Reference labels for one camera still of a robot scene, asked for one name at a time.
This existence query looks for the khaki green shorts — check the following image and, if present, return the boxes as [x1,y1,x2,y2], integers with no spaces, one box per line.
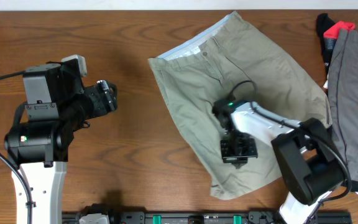
[148,12,332,200]

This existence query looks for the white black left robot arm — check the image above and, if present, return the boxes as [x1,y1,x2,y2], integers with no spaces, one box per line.
[4,56,117,223]

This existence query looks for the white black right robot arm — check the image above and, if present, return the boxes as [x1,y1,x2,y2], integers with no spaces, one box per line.
[212,99,352,223]

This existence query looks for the grey garment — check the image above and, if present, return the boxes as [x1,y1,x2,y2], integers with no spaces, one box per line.
[328,30,358,181]

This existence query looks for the red garment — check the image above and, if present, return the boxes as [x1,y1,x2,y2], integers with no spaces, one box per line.
[323,21,356,39]

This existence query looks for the black garment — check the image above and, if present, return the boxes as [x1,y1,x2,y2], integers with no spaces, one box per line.
[316,13,336,74]

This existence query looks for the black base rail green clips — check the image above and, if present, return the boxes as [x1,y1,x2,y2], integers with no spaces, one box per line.
[62,203,352,224]

